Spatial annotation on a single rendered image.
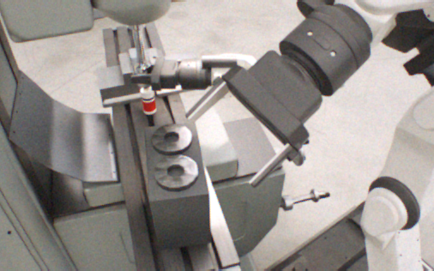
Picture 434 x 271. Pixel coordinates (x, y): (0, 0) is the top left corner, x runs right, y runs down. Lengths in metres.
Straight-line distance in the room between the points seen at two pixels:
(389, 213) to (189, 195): 0.46
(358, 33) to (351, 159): 2.11
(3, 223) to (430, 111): 1.10
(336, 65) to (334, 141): 2.20
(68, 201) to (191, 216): 0.60
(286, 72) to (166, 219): 0.49
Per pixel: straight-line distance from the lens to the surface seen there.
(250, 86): 0.44
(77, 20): 0.92
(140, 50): 1.09
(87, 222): 1.34
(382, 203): 0.97
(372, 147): 2.68
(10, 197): 1.17
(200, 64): 1.08
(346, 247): 1.43
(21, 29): 0.94
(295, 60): 0.45
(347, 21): 0.46
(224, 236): 0.95
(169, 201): 0.79
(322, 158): 2.51
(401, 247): 1.13
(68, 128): 1.30
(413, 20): 0.74
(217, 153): 1.27
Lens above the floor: 1.76
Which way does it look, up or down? 43 degrees down
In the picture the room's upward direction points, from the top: straight up
